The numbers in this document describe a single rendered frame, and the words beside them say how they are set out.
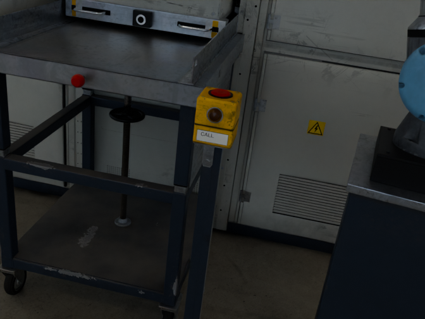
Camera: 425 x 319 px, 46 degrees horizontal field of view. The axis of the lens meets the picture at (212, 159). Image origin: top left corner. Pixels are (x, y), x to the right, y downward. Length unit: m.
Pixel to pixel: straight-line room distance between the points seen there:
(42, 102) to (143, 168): 0.50
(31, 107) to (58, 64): 0.91
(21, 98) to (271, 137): 1.05
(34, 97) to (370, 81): 1.33
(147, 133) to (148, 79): 0.84
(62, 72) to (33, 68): 0.08
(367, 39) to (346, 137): 0.36
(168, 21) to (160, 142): 0.59
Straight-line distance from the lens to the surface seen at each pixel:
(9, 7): 1.78
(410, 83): 0.93
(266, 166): 1.99
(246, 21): 1.85
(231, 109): 0.97
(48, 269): 1.69
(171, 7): 1.67
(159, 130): 2.04
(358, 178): 1.11
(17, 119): 2.29
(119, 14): 1.72
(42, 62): 1.35
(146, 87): 1.25
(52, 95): 2.16
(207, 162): 1.04
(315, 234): 2.13
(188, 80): 1.24
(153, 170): 2.12
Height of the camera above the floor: 1.22
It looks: 26 degrees down
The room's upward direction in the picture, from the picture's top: 7 degrees clockwise
